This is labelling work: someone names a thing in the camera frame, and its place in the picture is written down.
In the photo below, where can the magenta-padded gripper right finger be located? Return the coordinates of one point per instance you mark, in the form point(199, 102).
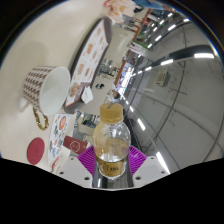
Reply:
point(150, 170)

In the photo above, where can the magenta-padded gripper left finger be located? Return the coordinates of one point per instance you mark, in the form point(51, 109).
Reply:
point(70, 170)

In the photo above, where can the clear bottle with yellow cap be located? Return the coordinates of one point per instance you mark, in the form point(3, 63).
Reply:
point(111, 146)

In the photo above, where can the red sauce packet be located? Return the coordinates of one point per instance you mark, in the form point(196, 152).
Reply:
point(55, 163)

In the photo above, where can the flat round red coaster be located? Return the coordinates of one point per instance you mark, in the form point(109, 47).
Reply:
point(35, 151)

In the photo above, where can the white paper napkin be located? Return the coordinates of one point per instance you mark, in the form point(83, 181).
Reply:
point(87, 95)

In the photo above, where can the ceiling air conditioner unit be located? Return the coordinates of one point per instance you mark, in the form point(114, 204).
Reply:
point(162, 79)

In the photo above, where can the beige cafeteria chairs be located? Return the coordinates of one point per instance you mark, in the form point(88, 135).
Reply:
point(100, 80)

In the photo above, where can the printed paper tray liner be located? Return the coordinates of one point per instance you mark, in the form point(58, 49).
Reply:
point(90, 56)

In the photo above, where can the ceiling strip lights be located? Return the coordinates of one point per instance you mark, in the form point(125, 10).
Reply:
point(203, 55)

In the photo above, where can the dark food tray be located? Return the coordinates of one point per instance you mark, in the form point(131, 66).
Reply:
point(109, 31)

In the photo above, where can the crumpled orange food wrapper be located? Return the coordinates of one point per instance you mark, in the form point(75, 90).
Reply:
point(118, 8)

